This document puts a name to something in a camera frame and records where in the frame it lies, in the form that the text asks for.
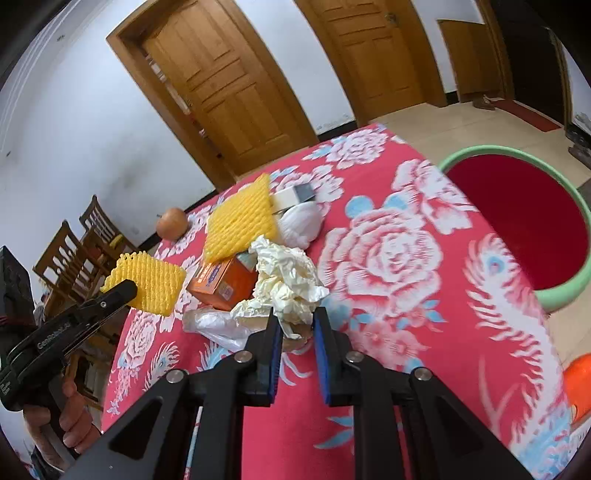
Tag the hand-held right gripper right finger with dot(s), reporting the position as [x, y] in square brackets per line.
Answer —
[322, 364]

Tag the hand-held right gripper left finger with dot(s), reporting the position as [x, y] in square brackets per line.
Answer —
[275, 364]

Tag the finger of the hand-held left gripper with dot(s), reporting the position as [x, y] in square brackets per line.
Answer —
[111, 300]

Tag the small yellow foam fruit net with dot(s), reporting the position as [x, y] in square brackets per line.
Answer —
[152, 281]

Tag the cream paper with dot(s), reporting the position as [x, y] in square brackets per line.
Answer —
[286, 277]

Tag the green rimmed red bin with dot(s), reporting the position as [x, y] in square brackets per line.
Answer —
[517, 217]

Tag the person's left forearm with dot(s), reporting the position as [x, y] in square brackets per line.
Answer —
[41, 443]

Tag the person's left hand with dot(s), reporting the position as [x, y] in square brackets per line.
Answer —
[76, 424]

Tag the clear plastic bag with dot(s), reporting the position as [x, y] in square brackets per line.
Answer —
[212, 323]

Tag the red floral tablecloth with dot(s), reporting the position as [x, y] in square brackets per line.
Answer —
[392, 323]

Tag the wooden chair yellow cushion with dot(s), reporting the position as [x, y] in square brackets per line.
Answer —
[94, 217]

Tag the red apple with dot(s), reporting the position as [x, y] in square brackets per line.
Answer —
[171, 224]

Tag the orange cardboard box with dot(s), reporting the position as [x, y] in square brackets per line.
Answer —
[217, 281]

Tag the white plastic bag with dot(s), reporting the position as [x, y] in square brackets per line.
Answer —
[300, 224]

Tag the large yellow foam fruit net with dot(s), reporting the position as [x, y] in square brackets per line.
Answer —
[240, 217]

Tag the white and grey box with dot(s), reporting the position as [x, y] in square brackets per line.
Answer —
[288, 197]

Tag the wooden door ajar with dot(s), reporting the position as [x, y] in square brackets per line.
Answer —
[221, 83]

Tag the orange plastic object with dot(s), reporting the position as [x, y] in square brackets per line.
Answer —
[579, 383]

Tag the pair of shoes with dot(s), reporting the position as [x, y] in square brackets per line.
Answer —
[484, 101]

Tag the closed wooden door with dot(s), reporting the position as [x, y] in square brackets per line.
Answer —
[369, 55]

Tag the red doormat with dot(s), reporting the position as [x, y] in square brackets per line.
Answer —
[531, 115]

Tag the low wooden wall panel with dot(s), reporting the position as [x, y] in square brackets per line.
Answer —
[466, 60]

